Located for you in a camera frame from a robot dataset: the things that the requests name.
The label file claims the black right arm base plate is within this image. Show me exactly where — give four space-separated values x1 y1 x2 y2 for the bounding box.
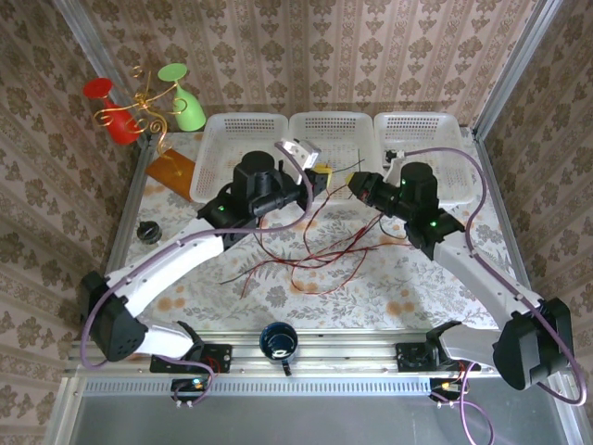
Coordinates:
396 341 482 373

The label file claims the floral table cloth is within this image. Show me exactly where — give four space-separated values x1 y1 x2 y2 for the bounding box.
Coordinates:
108 132 515 333

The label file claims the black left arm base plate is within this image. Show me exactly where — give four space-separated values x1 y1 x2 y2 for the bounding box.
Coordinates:
148 343 233 375

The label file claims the black right gripper wire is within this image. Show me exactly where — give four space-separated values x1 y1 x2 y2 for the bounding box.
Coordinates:
377 215 411 242

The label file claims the white perforated plastic basket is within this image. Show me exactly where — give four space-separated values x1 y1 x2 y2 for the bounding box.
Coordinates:
189 112 289 205
372 110 478 208
286 110 376 208

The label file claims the slotted grey cable duct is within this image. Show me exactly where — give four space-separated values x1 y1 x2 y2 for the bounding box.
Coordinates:
82 375 435 396

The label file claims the aluminium extrusion frame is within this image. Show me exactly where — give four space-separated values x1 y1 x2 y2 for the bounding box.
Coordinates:
44 0 578 445

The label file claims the small black circuit board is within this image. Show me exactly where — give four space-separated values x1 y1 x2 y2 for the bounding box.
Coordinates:
429 377 469 400
170 377 209 402

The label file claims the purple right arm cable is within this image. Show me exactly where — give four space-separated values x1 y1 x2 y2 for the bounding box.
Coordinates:
400 146 588 445

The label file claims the red plastic wine glass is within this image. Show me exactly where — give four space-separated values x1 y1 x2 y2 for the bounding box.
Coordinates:
82 77 145 147

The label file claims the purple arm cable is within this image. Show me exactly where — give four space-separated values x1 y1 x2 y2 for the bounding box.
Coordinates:
400 146 588 445
79 141 316 409

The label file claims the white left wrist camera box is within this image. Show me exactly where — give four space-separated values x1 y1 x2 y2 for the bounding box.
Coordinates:
277 137 322 169

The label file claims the dark blue mug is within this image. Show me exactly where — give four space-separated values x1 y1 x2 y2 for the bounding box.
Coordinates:
259 322 300 377

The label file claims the small black round knob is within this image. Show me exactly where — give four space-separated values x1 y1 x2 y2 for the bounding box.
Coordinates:
137 221 162 245

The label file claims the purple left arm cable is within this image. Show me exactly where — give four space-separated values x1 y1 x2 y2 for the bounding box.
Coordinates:
79 141 316 409

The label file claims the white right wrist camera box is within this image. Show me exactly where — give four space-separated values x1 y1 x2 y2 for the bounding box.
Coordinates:
383 148 405 180

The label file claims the grey metal panel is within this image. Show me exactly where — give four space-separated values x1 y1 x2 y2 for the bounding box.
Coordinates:
69 391 574 445

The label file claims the green plastic wine glass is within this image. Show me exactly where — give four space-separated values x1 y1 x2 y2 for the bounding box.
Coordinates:
157 62 208 133

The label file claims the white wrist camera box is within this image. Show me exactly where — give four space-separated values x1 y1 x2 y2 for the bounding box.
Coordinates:
383 148 405 180
277 137 322 169

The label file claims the gold wire holder wooden base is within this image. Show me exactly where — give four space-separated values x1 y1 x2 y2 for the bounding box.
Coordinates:
92 64 198 203

